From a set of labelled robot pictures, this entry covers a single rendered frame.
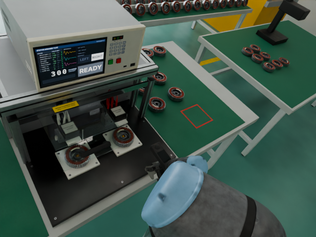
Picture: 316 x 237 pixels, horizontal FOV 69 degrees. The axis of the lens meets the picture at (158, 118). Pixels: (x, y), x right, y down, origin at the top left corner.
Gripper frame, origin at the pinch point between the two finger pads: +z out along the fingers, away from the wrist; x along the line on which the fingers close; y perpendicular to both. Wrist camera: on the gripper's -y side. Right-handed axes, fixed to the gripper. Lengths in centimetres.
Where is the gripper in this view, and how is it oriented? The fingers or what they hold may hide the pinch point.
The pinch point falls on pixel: (149, 165)
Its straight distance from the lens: 108.0
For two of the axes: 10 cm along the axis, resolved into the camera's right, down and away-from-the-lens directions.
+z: -4.9, 2.2, 8.4
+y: 3.9, 9.2, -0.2
